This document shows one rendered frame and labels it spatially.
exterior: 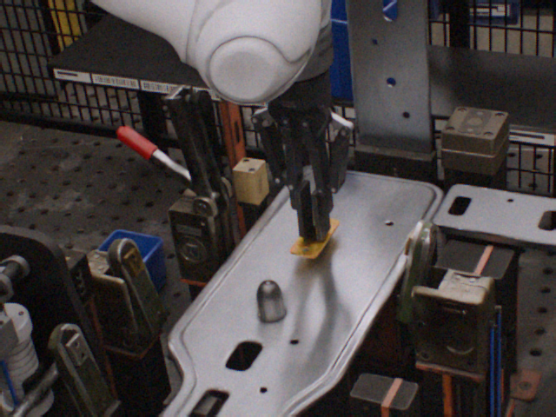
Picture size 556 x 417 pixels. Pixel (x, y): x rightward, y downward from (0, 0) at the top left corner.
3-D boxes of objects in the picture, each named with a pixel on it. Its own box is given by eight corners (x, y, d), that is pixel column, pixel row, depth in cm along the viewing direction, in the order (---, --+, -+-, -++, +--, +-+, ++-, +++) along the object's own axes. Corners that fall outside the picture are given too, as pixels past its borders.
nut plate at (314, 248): (315, 259, 139) (314, 251, 139) (287, 254, 141) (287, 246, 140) (341, 221, 145) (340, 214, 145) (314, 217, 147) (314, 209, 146)
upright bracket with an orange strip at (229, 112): (267, 359, 172) (222, 72, 145) (259, 357, 173) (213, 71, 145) (274, 347, 175) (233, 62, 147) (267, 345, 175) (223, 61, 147)
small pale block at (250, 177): (283, 375, 169) (254, 173, 149) (263, 370, 170) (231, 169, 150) (293, 360, 172) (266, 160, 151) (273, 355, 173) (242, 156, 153)
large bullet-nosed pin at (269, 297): (280, 334, 133) (274, 291, 130) (256, 329, 135) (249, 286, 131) (290, 318, 136) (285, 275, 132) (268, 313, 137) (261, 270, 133)
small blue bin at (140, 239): (142, 318, 184) (131, 276, 179) (91, 307, 188) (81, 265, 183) (174, 280, 192) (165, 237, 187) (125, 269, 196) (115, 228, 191)
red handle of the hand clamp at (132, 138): (212, 203, 143) (113, 132, 144) (206, 214, 145) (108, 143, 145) (227, 186, 146) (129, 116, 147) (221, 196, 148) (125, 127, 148)
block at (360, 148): (437, 322, 175) (430, 160, 158) (366, 307, 180) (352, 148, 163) (443, 310, 177) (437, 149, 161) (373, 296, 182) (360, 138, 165)
